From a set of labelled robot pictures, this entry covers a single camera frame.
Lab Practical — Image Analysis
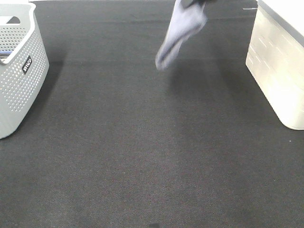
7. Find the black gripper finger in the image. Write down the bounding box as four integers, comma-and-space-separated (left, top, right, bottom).
181, 0, 216, 8

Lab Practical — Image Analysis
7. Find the lavender towel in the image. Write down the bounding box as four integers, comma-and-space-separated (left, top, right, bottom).
155, 0, 207, 70

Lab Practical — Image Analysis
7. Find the white storage bin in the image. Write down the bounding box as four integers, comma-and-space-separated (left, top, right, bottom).
246, 0, 304, 130

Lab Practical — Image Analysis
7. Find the black table mat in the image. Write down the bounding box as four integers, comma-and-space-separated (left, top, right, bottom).
0, 0, 304, 228

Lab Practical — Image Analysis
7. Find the grey perforated laundry basket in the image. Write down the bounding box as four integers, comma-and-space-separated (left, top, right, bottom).
0, 0, 49, 138

